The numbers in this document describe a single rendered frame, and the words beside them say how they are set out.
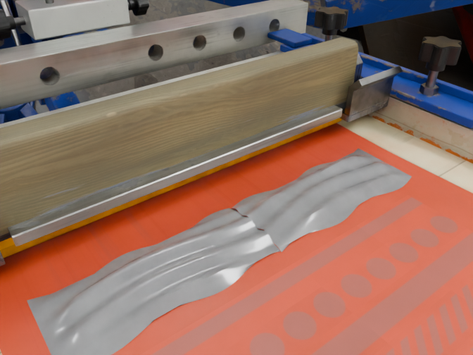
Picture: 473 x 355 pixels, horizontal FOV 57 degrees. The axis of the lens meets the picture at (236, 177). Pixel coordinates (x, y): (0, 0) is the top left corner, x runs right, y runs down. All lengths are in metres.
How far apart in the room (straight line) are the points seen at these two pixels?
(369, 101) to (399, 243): 0.20
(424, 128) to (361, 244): 0.21
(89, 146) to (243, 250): 0.14
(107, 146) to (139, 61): 0.25
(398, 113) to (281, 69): 0.19
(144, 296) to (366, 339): 0.16
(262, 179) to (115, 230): 0.15
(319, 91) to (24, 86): 0.33
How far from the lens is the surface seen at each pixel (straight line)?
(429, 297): 0.36
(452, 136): 0.53
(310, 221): 0.39
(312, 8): 1.19
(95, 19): 0.62
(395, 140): 0.54
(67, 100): 0.82
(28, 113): 1.52
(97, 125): 0.34
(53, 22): 0.60
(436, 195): 0.46
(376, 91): 0.54
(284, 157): 0.48
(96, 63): 0.57
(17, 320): 0.35
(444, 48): 0.53
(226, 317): 0.32
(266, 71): 0.42
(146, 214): 0.40
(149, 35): 0.59
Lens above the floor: 1.58
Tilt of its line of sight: 56 degrees down
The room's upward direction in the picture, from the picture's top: 36 degrees clockwise
